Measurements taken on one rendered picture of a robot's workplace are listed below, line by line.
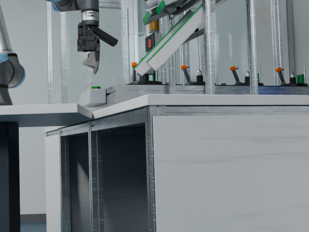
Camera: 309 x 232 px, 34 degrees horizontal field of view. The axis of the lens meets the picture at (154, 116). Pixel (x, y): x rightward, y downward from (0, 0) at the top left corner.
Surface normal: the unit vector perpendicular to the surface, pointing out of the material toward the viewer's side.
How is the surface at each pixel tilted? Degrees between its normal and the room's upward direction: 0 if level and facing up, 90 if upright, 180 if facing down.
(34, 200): 90
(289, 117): 90
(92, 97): 90
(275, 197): 90
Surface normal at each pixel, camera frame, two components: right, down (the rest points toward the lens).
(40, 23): 0.00, -0.06
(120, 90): 0.34, -0.07
